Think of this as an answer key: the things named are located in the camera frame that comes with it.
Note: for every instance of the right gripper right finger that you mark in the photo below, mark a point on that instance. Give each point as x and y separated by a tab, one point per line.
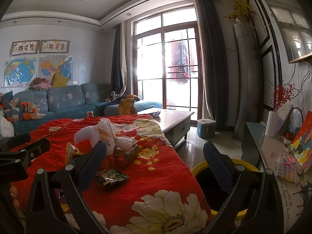
253	203

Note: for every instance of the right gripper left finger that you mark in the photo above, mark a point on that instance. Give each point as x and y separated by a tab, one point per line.
73	179

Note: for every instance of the green snack wrapper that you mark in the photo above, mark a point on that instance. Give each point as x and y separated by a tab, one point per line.
109	179

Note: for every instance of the yellow rimmed black trash bin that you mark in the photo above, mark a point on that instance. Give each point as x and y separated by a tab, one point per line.
214	195

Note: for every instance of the patchwork blanket on sofa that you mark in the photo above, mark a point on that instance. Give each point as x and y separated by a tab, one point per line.
16	110

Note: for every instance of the clear bead organiser box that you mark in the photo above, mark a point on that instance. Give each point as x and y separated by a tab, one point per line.
285	170

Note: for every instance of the tv console cabinet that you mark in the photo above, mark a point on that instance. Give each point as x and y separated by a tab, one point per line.
294	184

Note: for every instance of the red drink can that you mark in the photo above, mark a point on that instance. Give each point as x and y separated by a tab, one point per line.
90	114

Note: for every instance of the pink clothes pile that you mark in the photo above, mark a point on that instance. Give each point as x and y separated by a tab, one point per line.
40	84

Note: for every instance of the colourful portrait painting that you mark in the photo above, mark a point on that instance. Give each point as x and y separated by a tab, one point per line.
301	145

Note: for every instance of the world map poster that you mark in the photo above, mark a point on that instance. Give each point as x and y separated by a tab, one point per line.
19	72

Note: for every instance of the blue sectional sofa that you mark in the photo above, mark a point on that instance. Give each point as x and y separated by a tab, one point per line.
66	102

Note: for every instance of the yellow cushion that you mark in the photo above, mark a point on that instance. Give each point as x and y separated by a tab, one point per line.
59	81

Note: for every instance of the white paper towel roll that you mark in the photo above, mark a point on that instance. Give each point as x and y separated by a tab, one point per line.
271	126

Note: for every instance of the red floral blanket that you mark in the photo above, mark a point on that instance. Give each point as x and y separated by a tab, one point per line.
149	189

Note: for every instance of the blue storage stool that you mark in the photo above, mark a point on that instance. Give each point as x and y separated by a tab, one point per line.
206	128

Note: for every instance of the china map poster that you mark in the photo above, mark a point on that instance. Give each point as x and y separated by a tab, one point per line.
51	65

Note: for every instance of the grey standing air conditioner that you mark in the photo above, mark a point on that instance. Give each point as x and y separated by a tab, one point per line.
250	82

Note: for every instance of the folded paper on table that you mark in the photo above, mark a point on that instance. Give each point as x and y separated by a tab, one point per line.
155	114

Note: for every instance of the blue left curtain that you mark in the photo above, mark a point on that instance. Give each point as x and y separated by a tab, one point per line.
119	73

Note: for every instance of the dark wooden coffee table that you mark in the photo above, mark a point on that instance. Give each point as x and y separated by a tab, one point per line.
175	124

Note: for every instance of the red berry branches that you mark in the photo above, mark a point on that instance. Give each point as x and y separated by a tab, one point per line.
281	95

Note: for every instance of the dark grey right curtain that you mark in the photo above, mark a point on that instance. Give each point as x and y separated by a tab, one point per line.
214	61

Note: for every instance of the left embroidery wall picture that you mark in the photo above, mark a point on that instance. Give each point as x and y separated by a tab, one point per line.
19	48

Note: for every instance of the embroidery wall picture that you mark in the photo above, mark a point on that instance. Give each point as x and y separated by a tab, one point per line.
54	46
19	48

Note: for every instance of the right embroidery wall picture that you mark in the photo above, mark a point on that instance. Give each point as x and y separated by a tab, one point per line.
54	46

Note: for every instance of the wall mounted television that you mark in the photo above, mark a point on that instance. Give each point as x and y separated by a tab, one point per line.
295	27

